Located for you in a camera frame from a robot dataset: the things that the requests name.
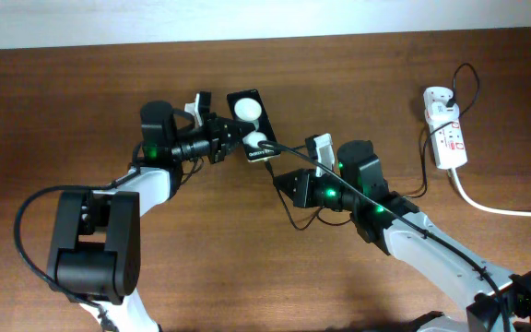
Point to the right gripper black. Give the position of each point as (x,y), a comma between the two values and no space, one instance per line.
(304,195)

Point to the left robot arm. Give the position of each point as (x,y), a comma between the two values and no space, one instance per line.
(95,254)

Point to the black smartphone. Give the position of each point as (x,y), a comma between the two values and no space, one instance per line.
(247,106)

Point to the white power strip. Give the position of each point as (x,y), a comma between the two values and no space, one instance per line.
(447,139)

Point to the white charger plug adapter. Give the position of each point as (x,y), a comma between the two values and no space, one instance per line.
(438,113)

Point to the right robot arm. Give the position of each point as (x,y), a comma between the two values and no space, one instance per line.
(493,297)

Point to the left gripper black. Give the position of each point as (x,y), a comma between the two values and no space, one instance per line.
(221,142)

